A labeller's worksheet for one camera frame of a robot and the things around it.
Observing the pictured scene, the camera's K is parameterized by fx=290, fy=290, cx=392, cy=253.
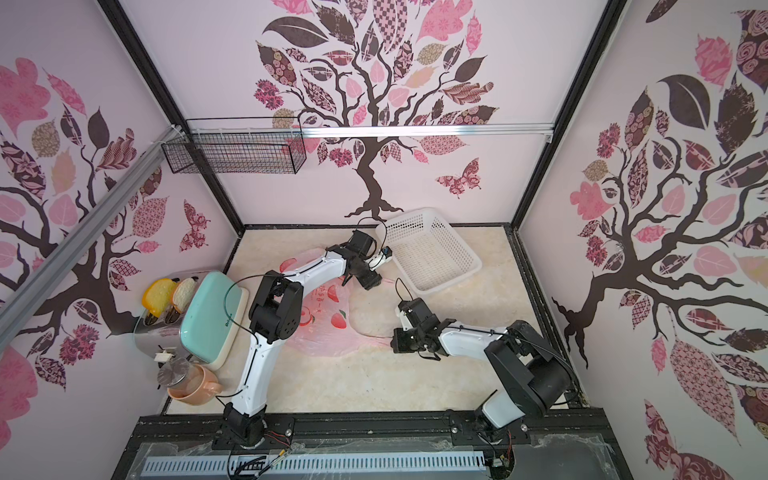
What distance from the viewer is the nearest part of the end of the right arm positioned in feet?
2.19

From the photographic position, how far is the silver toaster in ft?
2.49

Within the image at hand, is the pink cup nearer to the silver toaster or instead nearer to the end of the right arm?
the silver toaster

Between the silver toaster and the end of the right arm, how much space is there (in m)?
0.57

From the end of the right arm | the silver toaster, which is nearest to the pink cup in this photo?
the silver toaster
